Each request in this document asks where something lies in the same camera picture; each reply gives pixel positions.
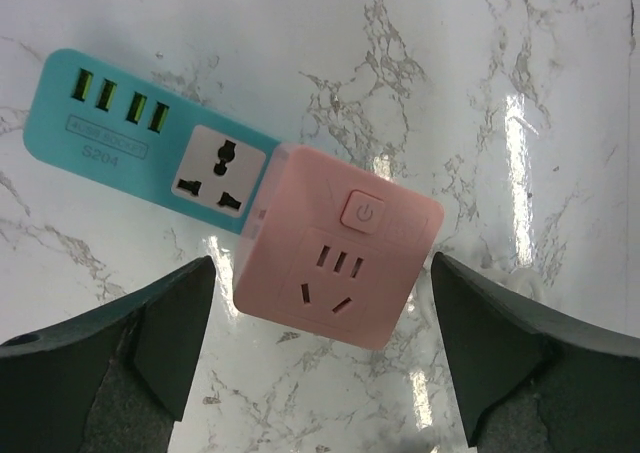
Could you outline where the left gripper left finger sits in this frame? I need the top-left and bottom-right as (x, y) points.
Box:
(1, 256), (213, 452)

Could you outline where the teal power strip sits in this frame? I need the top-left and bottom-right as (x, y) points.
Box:
(23, 49), (280, 233)

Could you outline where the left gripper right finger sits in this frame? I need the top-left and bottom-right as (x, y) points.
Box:
(431, 252), (639, 452)

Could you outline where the pink cube socket adapter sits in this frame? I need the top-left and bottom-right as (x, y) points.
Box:
(232, 144), (444, 350)

